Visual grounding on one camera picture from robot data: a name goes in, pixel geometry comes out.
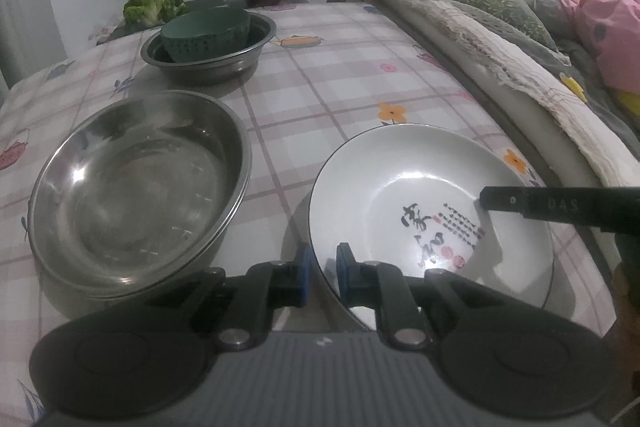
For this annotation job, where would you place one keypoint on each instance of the pink blanket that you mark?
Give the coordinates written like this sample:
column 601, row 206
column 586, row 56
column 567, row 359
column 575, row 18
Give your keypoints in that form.
column 610, row 32

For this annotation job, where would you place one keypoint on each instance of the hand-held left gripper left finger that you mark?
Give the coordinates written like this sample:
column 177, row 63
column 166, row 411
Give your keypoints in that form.
column 303, row 279

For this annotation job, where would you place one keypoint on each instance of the white calligraphy plate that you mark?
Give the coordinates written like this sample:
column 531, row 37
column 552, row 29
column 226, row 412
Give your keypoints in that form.
column 425, row 172

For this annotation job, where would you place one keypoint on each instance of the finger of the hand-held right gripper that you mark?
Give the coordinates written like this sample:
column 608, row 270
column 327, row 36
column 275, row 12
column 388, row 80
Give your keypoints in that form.
column 550, row 204

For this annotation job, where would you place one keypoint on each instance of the plaid printed tablecloth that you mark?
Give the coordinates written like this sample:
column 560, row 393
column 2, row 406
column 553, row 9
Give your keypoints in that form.
column 310, row 102

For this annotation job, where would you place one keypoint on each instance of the grey quilt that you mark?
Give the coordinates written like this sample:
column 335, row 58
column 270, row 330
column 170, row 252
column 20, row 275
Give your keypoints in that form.
column 590, row 77

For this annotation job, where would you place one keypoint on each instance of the green leaf-pattern pillow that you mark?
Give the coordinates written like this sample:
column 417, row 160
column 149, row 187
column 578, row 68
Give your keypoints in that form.
column 495, row 7

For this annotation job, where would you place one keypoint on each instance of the green plastic basket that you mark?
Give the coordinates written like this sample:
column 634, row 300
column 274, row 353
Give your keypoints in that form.
column 205, row 37

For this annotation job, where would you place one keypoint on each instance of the green lettuce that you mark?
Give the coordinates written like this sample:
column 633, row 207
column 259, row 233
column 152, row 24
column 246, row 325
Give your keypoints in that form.
column 152, row 7

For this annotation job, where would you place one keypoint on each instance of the small steel bowl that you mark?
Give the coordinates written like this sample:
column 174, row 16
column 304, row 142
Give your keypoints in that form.
column 210, row 72

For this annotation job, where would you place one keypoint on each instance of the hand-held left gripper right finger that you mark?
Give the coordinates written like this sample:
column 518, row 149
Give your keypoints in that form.
column 344, row 279

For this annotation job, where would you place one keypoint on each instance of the checked lace-edged blanket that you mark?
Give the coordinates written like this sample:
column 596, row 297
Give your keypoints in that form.
column 475, row 37

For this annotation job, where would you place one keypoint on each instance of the large steel bowl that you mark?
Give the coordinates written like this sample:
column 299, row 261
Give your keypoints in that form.
column 140, row 187

